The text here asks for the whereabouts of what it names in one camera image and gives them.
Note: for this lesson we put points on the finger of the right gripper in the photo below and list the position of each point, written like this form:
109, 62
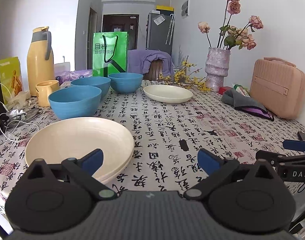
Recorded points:
295, 145
270, 157

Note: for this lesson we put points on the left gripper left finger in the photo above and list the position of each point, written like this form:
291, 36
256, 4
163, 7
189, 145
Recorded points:
81, 171

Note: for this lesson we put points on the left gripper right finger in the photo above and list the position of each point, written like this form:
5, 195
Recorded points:
219, 173

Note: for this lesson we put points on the blue bowl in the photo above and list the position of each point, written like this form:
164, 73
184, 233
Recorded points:
96, 81
75, 101
125, 83

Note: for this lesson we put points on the cream plate stack near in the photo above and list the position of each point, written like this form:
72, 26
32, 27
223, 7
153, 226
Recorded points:
76, 137

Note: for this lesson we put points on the pink hard case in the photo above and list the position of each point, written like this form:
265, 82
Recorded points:
279, 86

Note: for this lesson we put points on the calligraphy print tablecloth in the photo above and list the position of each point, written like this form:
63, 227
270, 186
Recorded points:
167, 138

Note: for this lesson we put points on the grey purple cloth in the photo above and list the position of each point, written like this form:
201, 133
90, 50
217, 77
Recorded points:
246, 104

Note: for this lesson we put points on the green white packet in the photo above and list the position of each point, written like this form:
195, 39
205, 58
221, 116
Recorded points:
240, 89

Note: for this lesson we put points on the red box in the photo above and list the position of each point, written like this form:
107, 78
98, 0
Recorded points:
224, 89

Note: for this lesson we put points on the yellow mug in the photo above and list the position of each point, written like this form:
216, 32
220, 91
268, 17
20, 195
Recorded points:
44, 89

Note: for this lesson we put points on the purple tissue pack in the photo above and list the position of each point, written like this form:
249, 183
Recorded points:
70, 76

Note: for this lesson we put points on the yellow flower branch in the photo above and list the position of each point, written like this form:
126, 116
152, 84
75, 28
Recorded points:
185, 80

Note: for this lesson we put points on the pink textured vase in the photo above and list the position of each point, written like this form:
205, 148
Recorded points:
217, 66

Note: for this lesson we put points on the yellow thermos jug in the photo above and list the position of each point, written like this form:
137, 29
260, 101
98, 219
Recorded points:
40, 60

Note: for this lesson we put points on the wooden chair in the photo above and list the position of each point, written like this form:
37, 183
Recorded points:
155, 70

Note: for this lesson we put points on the yellow green snack bag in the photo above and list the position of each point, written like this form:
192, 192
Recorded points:
10, 77

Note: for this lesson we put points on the dried pink roses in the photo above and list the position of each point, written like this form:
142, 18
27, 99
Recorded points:
231, 36

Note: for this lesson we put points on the green paper shopping bag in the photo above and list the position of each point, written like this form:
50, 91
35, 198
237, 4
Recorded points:
109, 53

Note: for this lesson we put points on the purple jacket on chair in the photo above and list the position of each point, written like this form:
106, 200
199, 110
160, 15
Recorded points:
139, 61

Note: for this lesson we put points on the grey refrigerator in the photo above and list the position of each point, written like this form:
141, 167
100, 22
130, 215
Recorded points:
160, 31

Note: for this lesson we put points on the dark entrance door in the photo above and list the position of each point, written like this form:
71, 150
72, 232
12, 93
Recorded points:
123, 22

